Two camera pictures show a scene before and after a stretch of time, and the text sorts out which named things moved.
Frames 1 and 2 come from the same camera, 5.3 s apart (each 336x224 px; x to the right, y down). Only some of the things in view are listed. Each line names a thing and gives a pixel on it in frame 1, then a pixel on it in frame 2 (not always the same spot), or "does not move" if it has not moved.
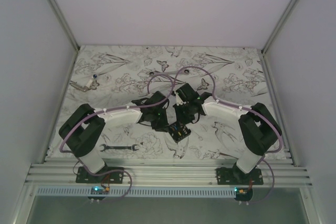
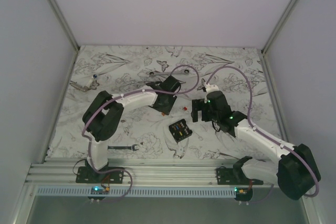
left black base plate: x=84 y=177 does not move
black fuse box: x=178 y=131 does not move
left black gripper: x=163 y=126 → x=167 y=110
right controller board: x=243 y=194 does not move
